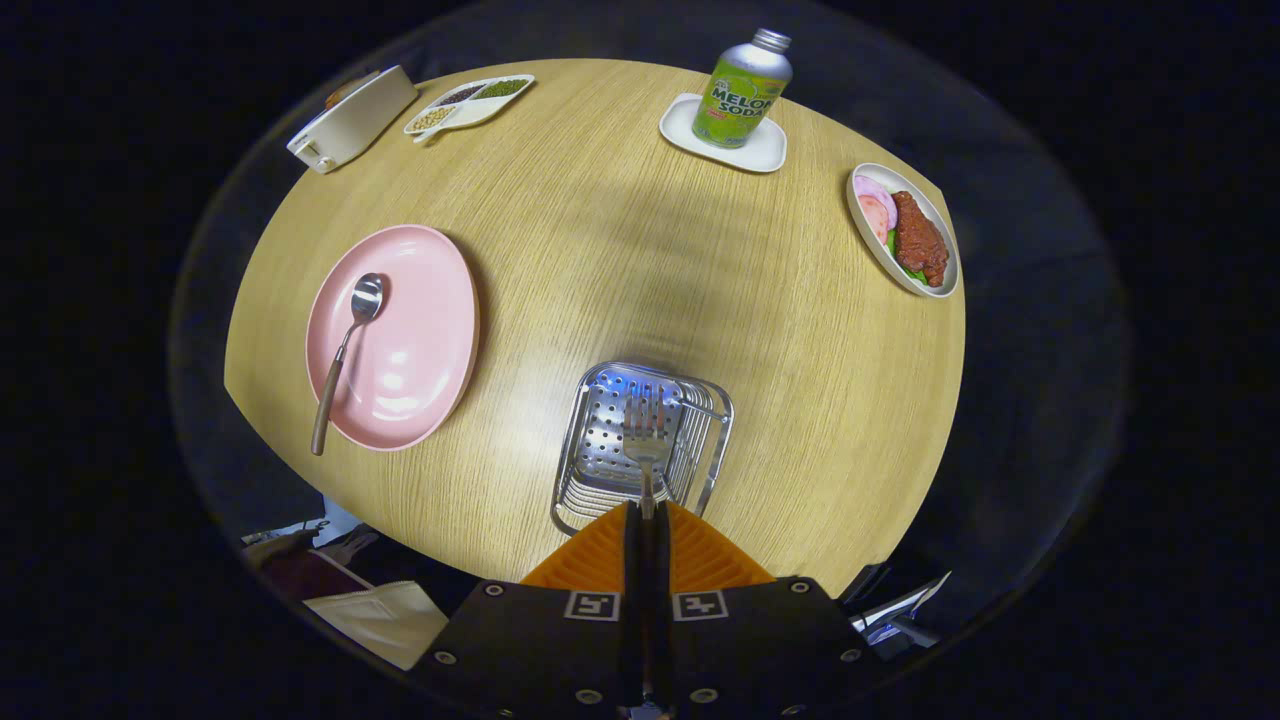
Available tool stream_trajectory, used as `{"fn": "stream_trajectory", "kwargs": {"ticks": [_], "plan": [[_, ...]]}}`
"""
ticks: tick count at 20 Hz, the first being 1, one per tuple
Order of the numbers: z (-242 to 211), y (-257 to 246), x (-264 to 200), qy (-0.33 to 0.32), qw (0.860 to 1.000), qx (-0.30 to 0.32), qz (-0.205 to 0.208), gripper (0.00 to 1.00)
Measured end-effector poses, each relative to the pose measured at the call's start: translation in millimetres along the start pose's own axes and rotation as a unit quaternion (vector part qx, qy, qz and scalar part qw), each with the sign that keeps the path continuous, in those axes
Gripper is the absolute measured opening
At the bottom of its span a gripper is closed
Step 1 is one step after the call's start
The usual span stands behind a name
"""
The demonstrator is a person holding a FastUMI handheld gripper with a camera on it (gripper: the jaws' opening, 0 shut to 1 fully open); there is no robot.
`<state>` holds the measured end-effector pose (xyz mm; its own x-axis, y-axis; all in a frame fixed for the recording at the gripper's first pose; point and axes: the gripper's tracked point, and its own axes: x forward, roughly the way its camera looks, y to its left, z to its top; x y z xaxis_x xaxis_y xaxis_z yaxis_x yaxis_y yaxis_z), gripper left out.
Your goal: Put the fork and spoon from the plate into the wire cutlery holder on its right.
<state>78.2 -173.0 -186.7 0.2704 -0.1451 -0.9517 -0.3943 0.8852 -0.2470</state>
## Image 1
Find white square coaster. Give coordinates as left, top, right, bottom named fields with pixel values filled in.
left=659, top=93, right=788, bottom=174

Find pink ham slices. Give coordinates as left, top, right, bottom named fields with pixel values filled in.
left=853, top=175, right=898, bottom=244

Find beige cloth bag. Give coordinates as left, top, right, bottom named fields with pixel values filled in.
left=303, top=581, right=449, bottom=671

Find pink plate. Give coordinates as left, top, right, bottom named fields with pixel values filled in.
left=305, top=224, right=481, bottom=452

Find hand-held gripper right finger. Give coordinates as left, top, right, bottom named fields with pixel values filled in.
left=650, top=500, right=883, bottom=716

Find steel fork with wooden handle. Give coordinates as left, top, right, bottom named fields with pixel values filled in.
left=622, top=397, right=673, bottom=523

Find white round food plate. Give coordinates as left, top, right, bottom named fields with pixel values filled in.
left=846, top=163, right=960, bottom=299

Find white divided dish with beans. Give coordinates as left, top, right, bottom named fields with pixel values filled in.
left=403, top=74, right=536, bottom=144

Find green lettuce leaf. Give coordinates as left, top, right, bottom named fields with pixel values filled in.
left=885, top=232, right=927, bottom=282

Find steel spoon with wooden handle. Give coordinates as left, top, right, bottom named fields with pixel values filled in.
left=310, top=273, right=386, bottom=457

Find green soda bottle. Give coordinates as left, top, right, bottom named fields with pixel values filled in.
left=692, top=28, right=794, bottom=150

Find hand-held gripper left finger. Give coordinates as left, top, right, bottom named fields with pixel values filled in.
left=410, top=500, right=647, bottom=716

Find brown meat piece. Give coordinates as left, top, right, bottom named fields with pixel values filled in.
left=892, top=191, right=949, bottom=288

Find dark red bag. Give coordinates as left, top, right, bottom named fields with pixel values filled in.
left=262, top=548, right=371, bottom=601

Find white toaster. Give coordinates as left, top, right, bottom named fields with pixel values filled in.
left=287, top=65, right=419, bottom=175

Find steel wire drainer basket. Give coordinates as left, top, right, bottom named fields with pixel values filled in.
left=550, top=361, right=735, bottom=537

